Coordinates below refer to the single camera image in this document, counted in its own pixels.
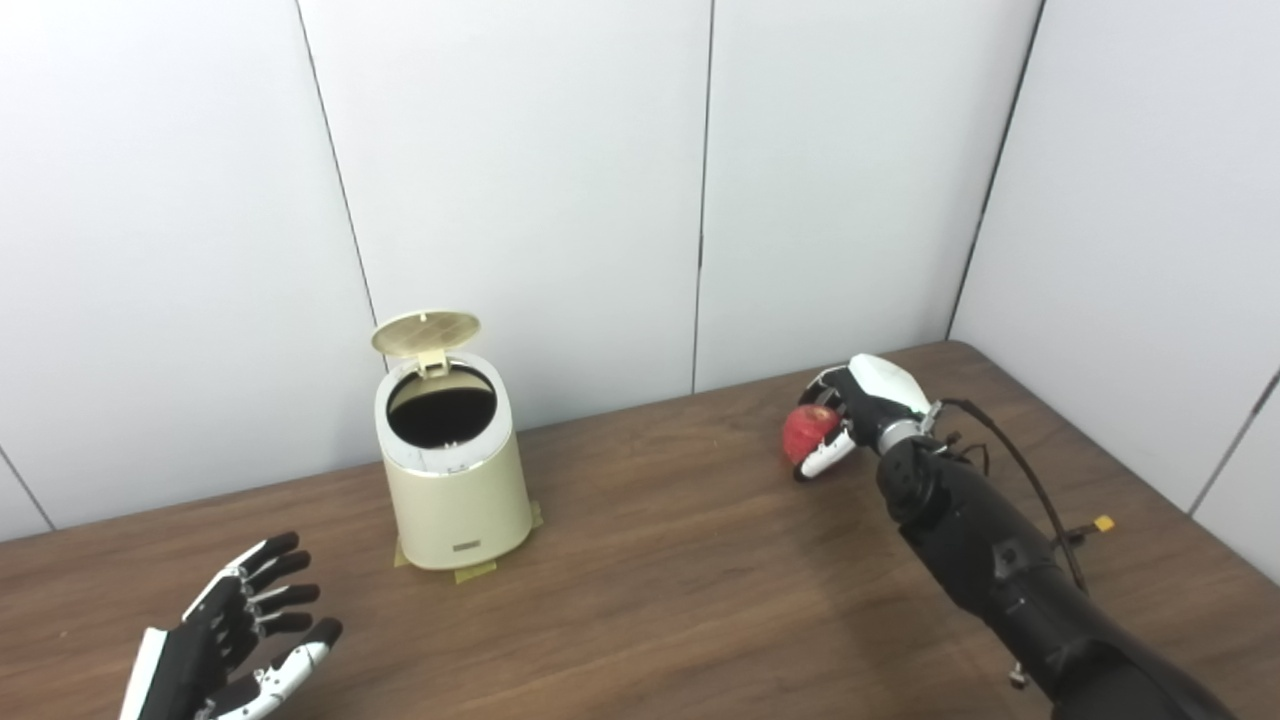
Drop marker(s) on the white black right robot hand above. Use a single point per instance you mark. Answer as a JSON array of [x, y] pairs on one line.
[[885, 385]]

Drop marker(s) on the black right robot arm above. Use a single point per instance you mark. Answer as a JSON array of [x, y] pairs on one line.
[[1000, 560]]

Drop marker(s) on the cream-colored lidded bin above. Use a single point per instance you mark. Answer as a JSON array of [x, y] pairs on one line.
[[460, 500]]

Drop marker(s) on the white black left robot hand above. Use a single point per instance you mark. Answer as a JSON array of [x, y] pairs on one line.
[[190, 660]]

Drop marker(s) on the red apple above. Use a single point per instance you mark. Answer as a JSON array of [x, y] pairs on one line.
[[805, 430]]

